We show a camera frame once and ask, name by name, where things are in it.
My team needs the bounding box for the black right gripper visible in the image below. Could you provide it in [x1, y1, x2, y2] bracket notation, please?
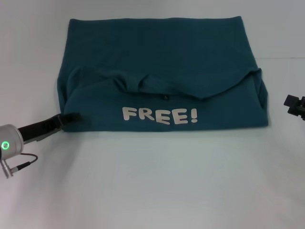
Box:
[283, 94, 305, 120]

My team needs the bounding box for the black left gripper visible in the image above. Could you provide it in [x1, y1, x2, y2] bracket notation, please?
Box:
[17, 112, 83, 144]

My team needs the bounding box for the blue shirt with FREE print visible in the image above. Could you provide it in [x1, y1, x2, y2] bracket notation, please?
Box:
[56, 16, 270, 134]

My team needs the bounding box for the dark left arm cable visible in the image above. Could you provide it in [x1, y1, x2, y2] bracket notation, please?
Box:
[4, 153, 39, 170]

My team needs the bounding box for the silver left cable plug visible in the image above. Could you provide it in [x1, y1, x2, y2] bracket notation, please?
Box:
[0, 159, 11, 179]

